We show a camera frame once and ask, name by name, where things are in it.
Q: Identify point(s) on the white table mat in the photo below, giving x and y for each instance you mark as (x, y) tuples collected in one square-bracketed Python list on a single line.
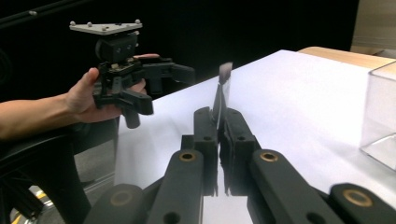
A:
[(295, 109)]

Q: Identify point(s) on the black chair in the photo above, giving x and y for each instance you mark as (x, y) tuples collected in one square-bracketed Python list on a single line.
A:
[(46, 155)]

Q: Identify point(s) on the metal floor rail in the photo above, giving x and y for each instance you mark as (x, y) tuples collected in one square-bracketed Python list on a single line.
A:
[(99, 183)]

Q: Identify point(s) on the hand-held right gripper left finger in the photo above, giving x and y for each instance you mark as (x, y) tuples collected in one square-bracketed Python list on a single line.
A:
[(205, 140)]

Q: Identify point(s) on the thin black pen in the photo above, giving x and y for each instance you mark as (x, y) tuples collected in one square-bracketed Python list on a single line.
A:
[(224, 74)]

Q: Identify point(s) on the wooden table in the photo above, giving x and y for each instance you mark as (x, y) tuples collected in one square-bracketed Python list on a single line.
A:
[(342, 57)]

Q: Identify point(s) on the clear plastic organizer box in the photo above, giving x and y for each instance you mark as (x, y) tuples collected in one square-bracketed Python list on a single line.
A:
[(383, 102)]

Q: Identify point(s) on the thin black frame bar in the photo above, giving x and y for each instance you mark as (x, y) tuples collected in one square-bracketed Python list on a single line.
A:
[(46, 11)]

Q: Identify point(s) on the black curtain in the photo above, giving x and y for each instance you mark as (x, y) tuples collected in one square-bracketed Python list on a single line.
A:
[(249, 25)]

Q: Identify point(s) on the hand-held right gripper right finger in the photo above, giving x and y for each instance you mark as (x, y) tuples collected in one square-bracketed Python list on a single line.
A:
[(238, 146)]

